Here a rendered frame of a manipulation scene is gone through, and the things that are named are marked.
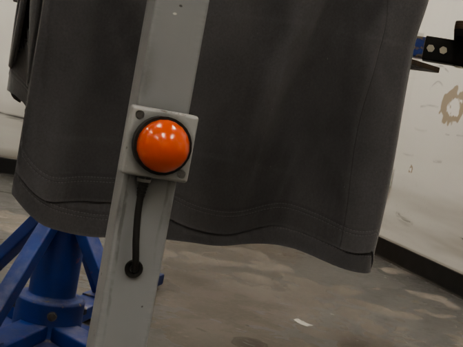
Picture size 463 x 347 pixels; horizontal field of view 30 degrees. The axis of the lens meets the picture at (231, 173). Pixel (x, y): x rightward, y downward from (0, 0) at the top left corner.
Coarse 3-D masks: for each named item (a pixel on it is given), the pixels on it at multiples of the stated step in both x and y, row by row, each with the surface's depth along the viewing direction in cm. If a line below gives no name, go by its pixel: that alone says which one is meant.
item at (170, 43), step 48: (192, 0) 63; (144, 48) 63; (192, 48) 63; (144, 96) 63; (192, 144) 63; (144, 240) 64; (96, 288) 67; (144, 288) 64; (96, 336) 64; (144, 336) 65
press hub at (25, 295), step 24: (72, 240) 221; (48, 264) 221; (72, 264) 223; (24, 288) 229; (48, 288) 221; (72, 288) 225; (24, 312) 220; (48, 312) 219; (72, 312) 222; (48, 336) 220
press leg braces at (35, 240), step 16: (32, 224) 232; (16, 240) 237; (32, 240) 211; (48, 240) 214; (80, 240) 218; (96, 240) 217; (0, 256) 242; (32, 256) 208; (96, 256) 214; (16, 272) 205; (32, 272) 209; (96, 272) 212; (0, 288) 201; (16, 288) 202; (0, 304) 198; (0, 320) 198
